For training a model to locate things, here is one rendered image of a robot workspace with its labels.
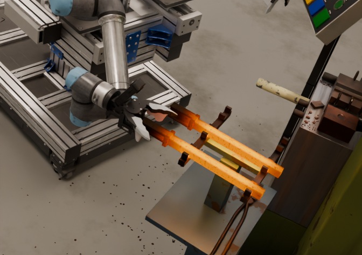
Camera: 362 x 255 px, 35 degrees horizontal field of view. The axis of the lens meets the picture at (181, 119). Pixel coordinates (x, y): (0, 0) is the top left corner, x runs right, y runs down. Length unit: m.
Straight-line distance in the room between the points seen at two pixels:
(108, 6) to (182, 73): 1.78
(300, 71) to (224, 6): 0.87
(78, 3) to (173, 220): 0.78
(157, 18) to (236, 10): 1.85
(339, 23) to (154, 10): 0.88
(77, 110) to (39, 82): 1.27
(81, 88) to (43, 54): 1.52
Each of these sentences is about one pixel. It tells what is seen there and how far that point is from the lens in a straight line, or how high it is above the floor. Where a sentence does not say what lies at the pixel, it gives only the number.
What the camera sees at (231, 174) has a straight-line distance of 1.65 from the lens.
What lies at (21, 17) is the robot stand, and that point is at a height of 0.72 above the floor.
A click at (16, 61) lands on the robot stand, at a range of 3.22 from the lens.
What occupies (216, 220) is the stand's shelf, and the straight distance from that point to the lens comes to 1.88.
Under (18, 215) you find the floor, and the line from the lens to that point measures 2.73.
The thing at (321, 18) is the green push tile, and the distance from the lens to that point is 2.59.
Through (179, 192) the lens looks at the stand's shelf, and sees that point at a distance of 1.92.
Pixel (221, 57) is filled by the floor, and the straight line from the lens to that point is 3.97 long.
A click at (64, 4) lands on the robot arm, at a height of 1.13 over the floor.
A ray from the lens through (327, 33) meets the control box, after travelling 2.56.
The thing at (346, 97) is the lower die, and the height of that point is 0.99.
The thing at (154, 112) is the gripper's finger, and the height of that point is 1.04.
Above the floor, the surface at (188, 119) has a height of 1.01.
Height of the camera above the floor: 2.15
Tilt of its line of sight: 40 degrees down
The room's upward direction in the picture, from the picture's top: 17 degrees clockwise
